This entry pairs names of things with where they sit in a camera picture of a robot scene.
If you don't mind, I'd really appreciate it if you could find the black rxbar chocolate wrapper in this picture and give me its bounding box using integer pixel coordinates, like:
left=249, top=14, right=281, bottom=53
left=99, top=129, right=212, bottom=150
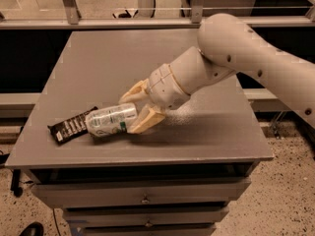
left=48, top=106, right=97, bottom=145

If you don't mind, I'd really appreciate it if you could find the grey drawer cabinet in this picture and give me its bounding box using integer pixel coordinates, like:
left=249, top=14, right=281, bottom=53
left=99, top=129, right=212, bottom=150
left=7, top=29, right=273, bottom=236

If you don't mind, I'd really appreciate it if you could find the black shoe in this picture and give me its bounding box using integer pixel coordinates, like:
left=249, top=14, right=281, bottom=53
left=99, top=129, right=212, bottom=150
left=19, top=222, right=44, bottom=236

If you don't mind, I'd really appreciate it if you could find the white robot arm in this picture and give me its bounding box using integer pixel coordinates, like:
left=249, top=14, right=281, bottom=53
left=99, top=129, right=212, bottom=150
left=119, top=14, right=315, bottom=134

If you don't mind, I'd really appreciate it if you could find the green white 7up can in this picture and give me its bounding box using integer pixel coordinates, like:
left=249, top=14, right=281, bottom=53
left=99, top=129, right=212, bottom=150
left=86, top=103, right=138, bottom=138

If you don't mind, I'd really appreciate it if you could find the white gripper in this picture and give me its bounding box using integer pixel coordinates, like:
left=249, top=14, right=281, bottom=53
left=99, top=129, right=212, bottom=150
left=118, top=64, right=190, bottom=134

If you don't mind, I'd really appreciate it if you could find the grey metal railing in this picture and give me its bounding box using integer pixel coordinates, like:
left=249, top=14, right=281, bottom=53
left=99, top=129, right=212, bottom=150
left=0, top=0, right=315, bottom=30

